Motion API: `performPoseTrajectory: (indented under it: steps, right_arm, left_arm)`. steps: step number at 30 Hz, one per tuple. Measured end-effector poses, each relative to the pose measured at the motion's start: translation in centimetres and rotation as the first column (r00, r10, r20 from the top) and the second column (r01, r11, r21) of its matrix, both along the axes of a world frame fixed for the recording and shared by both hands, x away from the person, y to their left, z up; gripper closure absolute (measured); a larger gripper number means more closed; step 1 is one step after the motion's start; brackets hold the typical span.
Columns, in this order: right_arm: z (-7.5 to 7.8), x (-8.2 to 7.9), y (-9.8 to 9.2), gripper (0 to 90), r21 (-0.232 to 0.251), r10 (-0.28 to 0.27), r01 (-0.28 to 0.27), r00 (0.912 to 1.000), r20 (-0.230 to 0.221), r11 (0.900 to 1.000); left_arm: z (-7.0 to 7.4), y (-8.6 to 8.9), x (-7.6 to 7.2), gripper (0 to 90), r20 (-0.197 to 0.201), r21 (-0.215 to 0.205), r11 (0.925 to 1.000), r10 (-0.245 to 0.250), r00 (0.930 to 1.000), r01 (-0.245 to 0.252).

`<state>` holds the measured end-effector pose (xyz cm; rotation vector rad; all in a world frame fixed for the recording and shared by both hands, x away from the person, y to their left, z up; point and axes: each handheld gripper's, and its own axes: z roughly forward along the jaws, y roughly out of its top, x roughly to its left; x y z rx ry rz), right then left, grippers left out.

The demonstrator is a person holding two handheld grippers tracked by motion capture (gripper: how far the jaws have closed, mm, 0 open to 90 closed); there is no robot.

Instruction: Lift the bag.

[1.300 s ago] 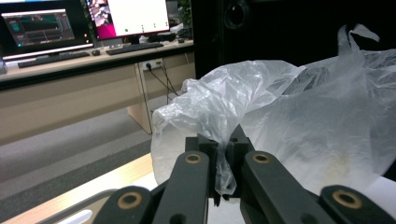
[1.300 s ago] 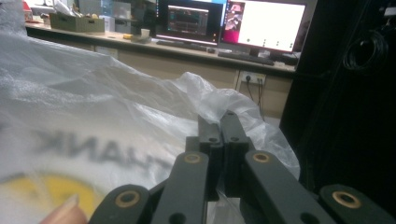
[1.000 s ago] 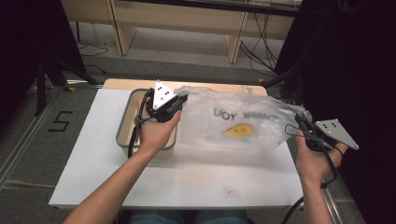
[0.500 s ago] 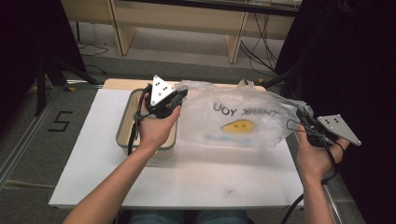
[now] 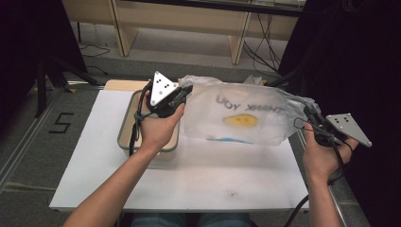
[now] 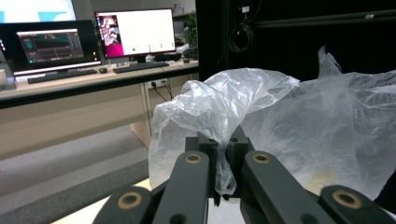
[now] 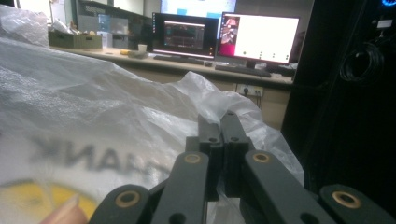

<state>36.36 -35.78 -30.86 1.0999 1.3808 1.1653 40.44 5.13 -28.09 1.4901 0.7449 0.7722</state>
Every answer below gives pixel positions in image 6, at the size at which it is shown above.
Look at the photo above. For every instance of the white smiley-face plastic bag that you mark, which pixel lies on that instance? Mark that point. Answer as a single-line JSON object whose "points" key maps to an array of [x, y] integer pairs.
{"points": [[311, 124]]}

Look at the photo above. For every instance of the monitor with dark screen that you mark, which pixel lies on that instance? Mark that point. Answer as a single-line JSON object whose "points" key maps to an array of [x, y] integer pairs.
{"points": [[49, 46]]}

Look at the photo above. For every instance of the monitor with white screen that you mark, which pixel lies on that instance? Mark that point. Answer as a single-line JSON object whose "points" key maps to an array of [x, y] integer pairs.
{"points": [[146, 31]]}

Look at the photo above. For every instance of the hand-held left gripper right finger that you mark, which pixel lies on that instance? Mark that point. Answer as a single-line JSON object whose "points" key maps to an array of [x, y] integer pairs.
{"points": [[239, 146]]}

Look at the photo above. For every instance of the horizontal metal bar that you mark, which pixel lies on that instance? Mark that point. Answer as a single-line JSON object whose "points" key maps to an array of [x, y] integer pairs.
{"points": [[327, 19]]}

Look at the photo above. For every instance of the white power outlet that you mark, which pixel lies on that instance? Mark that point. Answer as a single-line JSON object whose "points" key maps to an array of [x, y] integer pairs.
{"points": [[157, 83]]}

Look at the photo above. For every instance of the long wooden desk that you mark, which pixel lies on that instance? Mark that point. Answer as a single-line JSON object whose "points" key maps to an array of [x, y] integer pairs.
{"points": [[77, 109]]}

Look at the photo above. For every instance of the large wall screen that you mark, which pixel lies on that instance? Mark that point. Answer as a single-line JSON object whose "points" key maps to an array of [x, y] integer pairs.
{"points": [[37, 9]]}

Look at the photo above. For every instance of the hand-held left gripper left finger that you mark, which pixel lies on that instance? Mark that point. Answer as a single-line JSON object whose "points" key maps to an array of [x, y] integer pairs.
{"points": [[207, 146]]}

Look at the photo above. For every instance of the green potted plant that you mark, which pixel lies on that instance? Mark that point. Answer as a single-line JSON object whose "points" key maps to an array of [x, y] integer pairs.
{"points": [[191, 29]]}

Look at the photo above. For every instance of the black keyboard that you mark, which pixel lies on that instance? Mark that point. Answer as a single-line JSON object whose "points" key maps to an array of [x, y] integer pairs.
{"points": [[140, 67], [62, 76]]}

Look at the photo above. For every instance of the black computer mouse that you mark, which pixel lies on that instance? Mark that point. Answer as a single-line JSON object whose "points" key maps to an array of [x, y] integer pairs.
{"points": [[103, 70]]}

